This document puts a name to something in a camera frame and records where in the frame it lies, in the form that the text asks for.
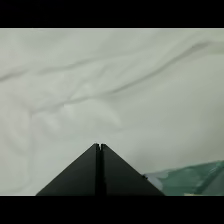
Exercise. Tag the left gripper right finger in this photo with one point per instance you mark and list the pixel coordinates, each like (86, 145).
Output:
(126, 178)

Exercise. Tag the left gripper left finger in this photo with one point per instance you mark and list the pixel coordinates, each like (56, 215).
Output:
(75, 176)

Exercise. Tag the white shirt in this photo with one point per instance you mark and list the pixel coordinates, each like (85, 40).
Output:
(100, 83)

